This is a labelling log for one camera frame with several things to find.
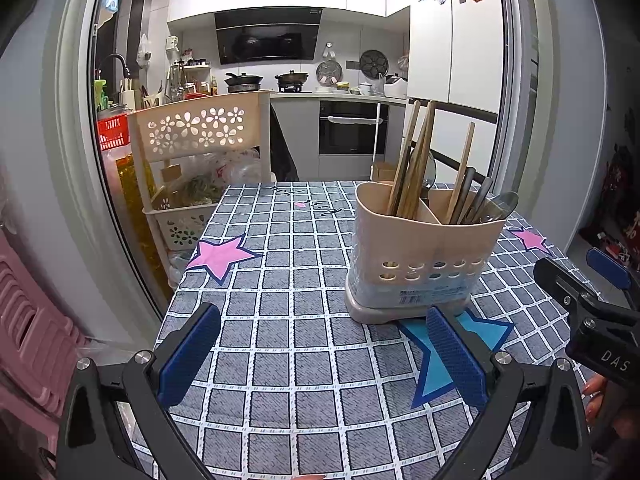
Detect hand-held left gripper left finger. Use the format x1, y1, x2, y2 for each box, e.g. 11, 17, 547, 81
56, 302, 223, 480

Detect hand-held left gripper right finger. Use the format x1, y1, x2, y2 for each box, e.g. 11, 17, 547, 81
425, 305, 593, 480

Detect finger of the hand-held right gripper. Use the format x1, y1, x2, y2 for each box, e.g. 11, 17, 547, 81
534, 257, 640, 333
586, 246, 632, 291

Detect black handled metal spoon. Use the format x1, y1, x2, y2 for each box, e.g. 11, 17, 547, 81
480, 191, 521, 225

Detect beige plastic utensil holder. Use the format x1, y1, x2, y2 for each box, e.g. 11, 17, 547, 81
344, 181, 506, 326

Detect person's right hand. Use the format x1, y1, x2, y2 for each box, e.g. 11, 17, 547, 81
582, 375, 613, 426

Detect red printed bags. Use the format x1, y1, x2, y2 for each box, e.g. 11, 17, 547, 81
580, 145, 640, 266

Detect grey checked star tablecloth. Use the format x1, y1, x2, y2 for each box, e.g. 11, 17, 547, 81
127, 180, 608, 480

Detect pink plastic stool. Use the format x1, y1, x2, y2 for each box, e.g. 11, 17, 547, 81
0, 232, 96, 441

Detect plastic bag of vegetables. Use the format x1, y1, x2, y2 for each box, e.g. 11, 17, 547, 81
160, 150, 273, 206

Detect cardboard box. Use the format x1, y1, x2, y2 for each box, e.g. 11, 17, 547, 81
371, 161, 401, 183

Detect beige flower cutout trolley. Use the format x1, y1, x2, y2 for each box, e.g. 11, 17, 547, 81
126, 91, 278, 261

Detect red plastic crate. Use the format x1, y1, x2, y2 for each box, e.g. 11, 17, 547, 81
96, 116, 132, 152

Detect black built-in oven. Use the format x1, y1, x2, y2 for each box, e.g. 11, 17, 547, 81
318, 100, 390, 157

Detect grey kitchen counter cabinet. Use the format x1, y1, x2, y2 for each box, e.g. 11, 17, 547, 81
270, 91, 408, 181

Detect white refrigerator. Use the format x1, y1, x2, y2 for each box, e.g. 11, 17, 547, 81
405, 0, 507, 186

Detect white rice cooker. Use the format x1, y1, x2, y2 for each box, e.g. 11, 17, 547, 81
382, 72, 408, 98

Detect countertop seasoning rack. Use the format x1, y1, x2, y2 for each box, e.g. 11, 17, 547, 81
167, 60, 213, 98

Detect black wok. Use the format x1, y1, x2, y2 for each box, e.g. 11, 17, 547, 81
223, 72, 264, 93

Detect round dark holed pan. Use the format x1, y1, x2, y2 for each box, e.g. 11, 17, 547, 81
359, 49, 390, 80

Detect black kitchen faucet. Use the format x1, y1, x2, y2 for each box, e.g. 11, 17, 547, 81
95, 53, 132, 92

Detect round grey steamer rack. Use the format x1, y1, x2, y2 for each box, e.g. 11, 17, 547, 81
316, 60, 342, 87

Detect black range hood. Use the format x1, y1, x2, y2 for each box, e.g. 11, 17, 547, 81
214, 6, 322, 67

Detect white mop handle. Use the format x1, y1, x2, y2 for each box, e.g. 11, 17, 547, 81
371, 101, 383, 167

